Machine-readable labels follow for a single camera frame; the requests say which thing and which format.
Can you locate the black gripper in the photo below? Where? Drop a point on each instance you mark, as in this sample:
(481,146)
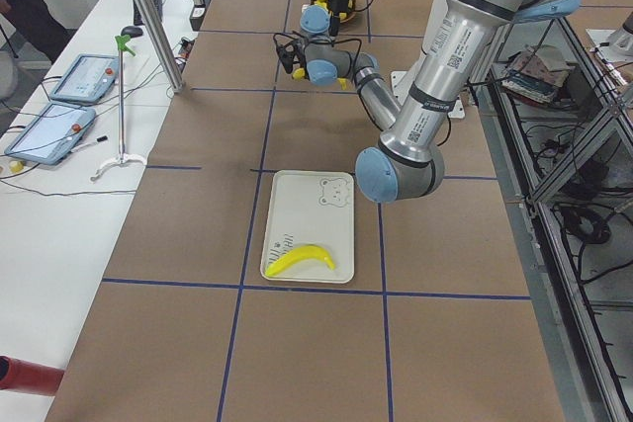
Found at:
(295,58)
(338,2)

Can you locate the bright yellow-green banana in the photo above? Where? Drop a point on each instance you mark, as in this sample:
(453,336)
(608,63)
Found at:
(298,255)

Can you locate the white bear tray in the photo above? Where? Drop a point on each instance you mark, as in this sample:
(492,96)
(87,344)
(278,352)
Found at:
(311,207)

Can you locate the black computer mouse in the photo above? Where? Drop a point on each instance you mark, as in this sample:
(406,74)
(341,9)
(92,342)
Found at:
(132,31)

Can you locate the upper teach pendant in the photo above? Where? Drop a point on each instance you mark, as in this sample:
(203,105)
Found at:
(87,80)

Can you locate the teach pendant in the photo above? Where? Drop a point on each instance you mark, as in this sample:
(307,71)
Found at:
(87,80)
(50,136)

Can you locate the black marker pen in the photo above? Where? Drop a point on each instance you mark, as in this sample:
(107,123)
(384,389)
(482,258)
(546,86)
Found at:
(90,143)

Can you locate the stack of books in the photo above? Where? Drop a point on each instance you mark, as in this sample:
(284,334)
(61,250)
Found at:
(537,73)

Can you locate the lower teach pendant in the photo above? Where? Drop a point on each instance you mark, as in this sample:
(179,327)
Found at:
(50,136)

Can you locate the person in grey jacket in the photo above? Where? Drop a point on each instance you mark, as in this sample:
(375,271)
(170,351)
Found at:
(34,21)

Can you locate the red fire extinguisher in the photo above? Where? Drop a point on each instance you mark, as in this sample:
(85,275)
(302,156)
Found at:
(27,377)

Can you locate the aluminium frame post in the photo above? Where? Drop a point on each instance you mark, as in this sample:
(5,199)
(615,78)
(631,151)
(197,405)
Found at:
(161,44)

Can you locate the green handled reacher grabber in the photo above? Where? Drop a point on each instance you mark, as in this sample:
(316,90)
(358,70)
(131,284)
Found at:
(122,158)

